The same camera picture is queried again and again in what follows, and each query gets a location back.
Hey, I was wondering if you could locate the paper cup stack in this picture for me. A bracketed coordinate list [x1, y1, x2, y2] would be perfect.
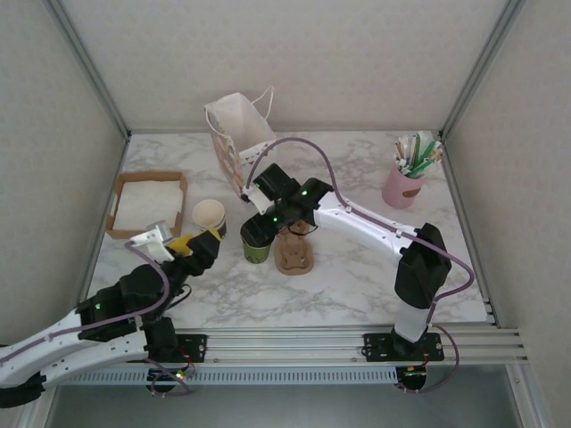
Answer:
[192, 199, 228, 238]

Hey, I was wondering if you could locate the green paper cup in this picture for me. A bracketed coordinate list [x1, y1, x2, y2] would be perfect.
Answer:
[243, 243, 273, 266]

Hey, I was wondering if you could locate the patterned paper gift bag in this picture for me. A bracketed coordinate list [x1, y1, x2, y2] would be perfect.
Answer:
[203, 86, 277, 207]

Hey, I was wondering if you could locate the white napkin stack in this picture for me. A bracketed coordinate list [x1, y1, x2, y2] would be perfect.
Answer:
[113, 179, 183, 231]

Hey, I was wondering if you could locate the brown cardboard tray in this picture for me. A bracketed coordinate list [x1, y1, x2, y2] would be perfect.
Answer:
[105, 171, 189, 241]

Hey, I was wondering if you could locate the brown pulp cup carrier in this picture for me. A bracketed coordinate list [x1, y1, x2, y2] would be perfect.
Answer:
[273, 220, 315, 277]

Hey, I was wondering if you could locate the small electronics board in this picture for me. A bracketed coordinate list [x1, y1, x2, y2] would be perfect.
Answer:
[148, 367, 186, 384]
[395, 365, 430, 392]

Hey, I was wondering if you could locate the pink holder cup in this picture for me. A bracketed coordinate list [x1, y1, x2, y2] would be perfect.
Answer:
[382, 165, 426, 210]

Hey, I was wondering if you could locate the white wrapped straw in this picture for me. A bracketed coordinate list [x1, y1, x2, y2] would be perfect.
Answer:
[393, 138, 410, 169]

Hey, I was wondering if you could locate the green wrapped straw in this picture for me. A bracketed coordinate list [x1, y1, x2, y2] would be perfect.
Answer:
[411, 132, 425, 167]
[409, 140, 442, 176]

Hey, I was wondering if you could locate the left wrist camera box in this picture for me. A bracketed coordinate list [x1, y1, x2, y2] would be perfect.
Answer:
[124, 221, 176, 263]

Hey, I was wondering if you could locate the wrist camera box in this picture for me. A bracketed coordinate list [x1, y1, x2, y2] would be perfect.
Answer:
[124, 221, 176, 263]
[240, 180, 272, 215]

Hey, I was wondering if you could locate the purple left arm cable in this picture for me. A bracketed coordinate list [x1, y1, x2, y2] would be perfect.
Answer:
[0, 240, 197, 397]

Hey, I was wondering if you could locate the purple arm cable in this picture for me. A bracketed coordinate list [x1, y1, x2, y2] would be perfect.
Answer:
[244, 137, 475, 396]
[0, 240, 197, 397]

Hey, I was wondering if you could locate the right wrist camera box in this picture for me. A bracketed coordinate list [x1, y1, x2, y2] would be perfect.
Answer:
[240, 180, 272, 215]

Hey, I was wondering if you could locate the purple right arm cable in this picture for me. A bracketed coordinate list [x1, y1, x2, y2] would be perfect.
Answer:
[244, 137, 475, 396]

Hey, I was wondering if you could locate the aluminium table end rail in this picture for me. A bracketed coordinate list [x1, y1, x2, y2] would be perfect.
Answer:
[128, 128, 443, 136]

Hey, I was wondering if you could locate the aluminium table side rail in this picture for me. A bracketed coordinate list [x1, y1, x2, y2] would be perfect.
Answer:
[439, 131, 501, 329]
[66, 133, 131, 332]

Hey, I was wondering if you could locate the aluminium mounting rail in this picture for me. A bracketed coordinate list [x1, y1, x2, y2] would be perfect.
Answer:
[42, 328, 531, 369]

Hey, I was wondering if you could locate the grey slotted cable duct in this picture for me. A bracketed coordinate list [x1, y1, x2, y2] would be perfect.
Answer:
[106, 366, 399, 386]

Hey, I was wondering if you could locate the aluminium frame post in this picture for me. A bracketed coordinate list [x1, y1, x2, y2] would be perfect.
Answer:
[46, 0, 133, 140]
[438, 0, 528, 140]

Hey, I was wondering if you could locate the aluminium frame leg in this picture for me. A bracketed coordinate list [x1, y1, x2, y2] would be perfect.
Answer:
[506, 365, 557, 428]

